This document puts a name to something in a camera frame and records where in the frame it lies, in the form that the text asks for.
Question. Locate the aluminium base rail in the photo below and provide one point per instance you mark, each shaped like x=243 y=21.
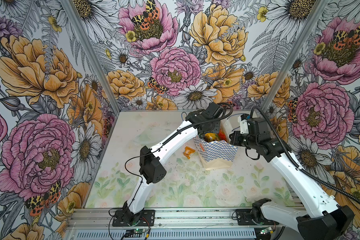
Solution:
x=166 y=218

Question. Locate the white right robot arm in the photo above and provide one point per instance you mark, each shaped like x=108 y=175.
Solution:
x=323 y=217

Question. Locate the aluminium corner post left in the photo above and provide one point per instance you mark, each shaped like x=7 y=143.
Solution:
x=81 y=33

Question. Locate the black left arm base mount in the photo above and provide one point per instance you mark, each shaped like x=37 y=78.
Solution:
x=125 y=218

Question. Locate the red snack packet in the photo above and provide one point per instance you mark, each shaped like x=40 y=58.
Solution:
x=222 y=136

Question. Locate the aluminium corner post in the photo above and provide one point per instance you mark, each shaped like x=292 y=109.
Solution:
x=308 y=26
x=81 y=33

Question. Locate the aluminium corner post right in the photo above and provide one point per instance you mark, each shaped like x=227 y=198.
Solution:
x=308 y=26

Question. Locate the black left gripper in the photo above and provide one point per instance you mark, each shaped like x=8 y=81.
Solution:
x=216 y=129

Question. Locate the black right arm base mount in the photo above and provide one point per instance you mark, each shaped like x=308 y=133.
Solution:
x=253 y=216

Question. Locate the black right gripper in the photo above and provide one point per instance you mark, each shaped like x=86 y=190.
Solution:
x=236 y=134

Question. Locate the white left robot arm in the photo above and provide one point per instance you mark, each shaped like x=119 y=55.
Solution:
x=153 y=159

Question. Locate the small orange candy packet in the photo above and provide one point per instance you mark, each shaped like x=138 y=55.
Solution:
x=188 y=152

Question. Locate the blue checkered paper bag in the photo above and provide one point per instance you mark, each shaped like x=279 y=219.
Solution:
x=218 y=154

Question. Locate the yellow snack bag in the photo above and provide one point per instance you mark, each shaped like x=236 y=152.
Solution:
x=211 y=137

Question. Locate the white slotted cable duct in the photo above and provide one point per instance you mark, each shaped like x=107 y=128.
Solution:
x=168 y=234

